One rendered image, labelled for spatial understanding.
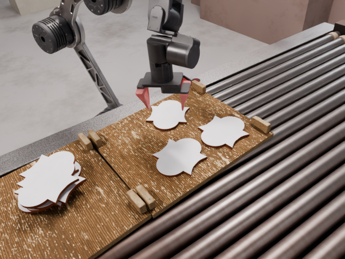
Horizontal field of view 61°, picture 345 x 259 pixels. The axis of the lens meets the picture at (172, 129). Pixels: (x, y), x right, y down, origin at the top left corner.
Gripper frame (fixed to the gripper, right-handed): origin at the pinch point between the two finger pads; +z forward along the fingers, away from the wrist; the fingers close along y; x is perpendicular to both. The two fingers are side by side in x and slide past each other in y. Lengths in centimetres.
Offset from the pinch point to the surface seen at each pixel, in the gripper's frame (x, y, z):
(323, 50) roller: 55, 56, 9
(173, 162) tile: -14.8, 3.9, 6.7
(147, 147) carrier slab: -9.0, -4.4, 7.5
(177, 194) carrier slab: -24.0, 6.2, 7.7
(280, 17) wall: 254, 74, 66
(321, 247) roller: -32.8, 36.0, 9.7
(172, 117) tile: 3.5, 1.0, 6.5
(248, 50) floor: 247, 44, 98
